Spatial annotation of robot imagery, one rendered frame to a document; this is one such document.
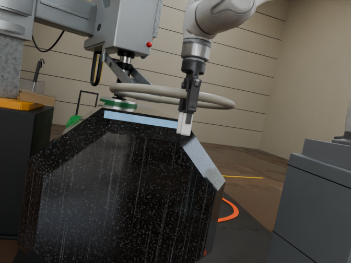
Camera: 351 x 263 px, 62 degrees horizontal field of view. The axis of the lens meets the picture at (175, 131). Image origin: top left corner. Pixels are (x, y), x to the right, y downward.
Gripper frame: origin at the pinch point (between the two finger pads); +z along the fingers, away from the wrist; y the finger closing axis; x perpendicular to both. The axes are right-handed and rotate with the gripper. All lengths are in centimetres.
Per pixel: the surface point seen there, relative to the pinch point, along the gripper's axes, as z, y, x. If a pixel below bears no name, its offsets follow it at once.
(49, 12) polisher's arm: -57, 118, 65
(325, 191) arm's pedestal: 18, 8, -66
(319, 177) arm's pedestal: 14, 12, -66
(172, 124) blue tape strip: 1.3, 30.7, -4.1
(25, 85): -16, 345, 125
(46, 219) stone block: 44, 28, 40
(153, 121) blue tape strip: 1.1, 30.8, 4.1
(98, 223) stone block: 44, 28, 21
